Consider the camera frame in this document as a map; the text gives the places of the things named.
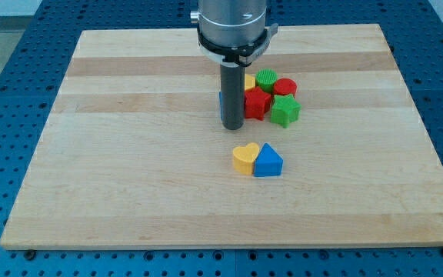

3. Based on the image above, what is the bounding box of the green star block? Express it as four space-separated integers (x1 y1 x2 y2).
270 94 301 128

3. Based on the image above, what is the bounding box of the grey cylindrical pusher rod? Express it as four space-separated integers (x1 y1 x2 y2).
220 65 245 130

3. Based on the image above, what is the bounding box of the blue block behind rod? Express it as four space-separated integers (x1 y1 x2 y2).
218 91 224 122

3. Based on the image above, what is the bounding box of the blue triangle block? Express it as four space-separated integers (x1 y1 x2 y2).
253 143 284 177

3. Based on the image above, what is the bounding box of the green cylinder block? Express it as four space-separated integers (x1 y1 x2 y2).
255 68 278 94

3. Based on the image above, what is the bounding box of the red star block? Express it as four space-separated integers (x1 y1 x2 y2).
245 86 272 121

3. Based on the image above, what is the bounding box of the black clamp ring mount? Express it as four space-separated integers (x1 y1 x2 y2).
198 23 278 67

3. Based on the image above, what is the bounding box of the yellow heart block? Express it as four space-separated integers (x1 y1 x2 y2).
232 142 260 175

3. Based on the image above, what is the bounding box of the wooden board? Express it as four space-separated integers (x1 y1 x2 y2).
0 24 443 250

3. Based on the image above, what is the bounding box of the yellow block behind rod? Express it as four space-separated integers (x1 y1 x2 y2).
244 74 256 92

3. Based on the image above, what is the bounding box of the red cylinder block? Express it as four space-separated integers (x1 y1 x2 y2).
273 78 298 96

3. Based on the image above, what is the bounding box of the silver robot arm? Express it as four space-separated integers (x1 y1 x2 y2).
190 0 278 130

